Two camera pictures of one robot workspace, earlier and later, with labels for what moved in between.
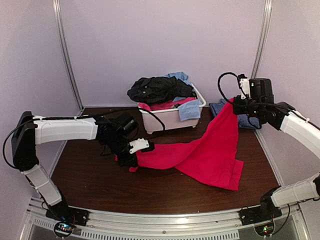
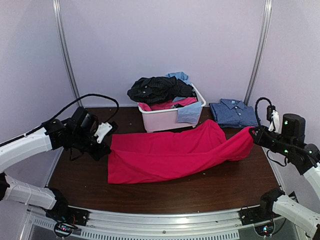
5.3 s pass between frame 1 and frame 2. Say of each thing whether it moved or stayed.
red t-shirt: moved
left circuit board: stayed
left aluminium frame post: stayed
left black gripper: moved
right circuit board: stayed
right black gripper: moved
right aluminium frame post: stayed
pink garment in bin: stayed
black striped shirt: stayed
